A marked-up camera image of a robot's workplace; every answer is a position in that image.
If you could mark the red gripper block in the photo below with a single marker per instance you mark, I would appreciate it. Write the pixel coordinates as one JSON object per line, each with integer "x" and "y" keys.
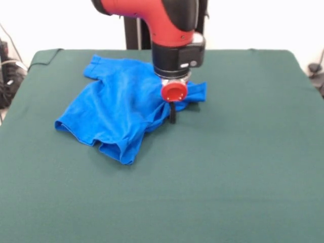
{"x": 174, "y": 91}

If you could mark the blue shirt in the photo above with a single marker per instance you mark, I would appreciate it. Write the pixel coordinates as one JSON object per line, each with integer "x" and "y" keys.
{"x": 114, "y": 106}

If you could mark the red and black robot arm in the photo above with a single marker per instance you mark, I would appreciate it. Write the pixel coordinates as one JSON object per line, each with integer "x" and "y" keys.
{"x": 174, "y": 25}

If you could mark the dark green table cloth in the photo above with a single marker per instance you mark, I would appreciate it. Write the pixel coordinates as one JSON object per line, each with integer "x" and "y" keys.
{"x": 202, "y": 164}

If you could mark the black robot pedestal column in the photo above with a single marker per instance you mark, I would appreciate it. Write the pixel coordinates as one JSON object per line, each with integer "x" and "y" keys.
{"x": 132, "y": 33}

